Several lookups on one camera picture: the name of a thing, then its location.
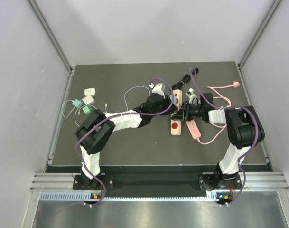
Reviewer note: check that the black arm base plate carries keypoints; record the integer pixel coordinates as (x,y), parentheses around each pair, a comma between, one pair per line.
(155,183)

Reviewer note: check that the blue usb charger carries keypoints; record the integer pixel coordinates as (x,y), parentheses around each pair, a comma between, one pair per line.
(173,99)

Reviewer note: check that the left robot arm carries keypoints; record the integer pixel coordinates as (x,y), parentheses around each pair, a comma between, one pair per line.
(94,133)

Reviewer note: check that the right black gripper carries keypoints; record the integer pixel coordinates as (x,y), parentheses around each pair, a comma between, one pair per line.
(184,111)

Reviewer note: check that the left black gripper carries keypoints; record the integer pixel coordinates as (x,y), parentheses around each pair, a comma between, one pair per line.
(167,102)

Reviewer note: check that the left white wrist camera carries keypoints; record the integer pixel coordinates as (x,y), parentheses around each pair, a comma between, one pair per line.
(157,88)

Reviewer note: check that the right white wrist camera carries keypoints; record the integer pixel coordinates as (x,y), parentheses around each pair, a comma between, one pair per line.
(191,95)

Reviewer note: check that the pink power strip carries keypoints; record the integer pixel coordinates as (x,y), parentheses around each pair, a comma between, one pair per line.
(194,130)

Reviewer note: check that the white cube charger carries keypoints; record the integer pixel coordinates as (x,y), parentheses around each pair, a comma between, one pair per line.
(88,100)

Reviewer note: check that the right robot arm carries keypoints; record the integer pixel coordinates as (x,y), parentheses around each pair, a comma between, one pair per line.
(244,130)

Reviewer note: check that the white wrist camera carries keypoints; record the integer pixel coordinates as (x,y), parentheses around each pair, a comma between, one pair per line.
(191,95)
(157,88)

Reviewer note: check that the green usb charger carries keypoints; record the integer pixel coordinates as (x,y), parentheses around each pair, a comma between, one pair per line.
(86,109)

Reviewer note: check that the white square adapter plug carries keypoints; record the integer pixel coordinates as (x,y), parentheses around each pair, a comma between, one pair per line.
(90,92)

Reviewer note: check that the teal usb charger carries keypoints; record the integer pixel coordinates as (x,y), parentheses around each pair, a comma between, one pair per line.
(76,103)

